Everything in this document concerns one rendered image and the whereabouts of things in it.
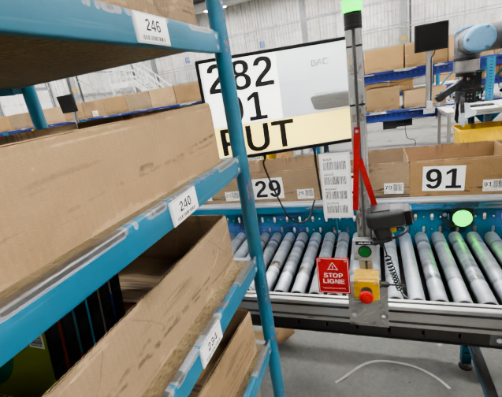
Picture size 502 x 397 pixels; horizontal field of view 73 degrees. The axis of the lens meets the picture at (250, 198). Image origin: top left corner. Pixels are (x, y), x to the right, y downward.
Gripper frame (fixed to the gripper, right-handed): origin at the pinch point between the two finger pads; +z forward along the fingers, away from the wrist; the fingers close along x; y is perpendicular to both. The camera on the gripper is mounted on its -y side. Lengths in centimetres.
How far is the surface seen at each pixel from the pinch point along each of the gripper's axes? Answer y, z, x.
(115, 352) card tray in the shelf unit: -59, -4, -143
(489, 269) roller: 2, 44, -44
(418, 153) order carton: -12.8, 16.3, 20.8
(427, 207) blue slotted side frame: -13.0, 32.0, -14.0
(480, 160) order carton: 6.7, 14.4, -8.1
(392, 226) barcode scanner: -30, 14, -74
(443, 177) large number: -6.3, 20.9, -8.2
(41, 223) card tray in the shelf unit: -59, -19, -146
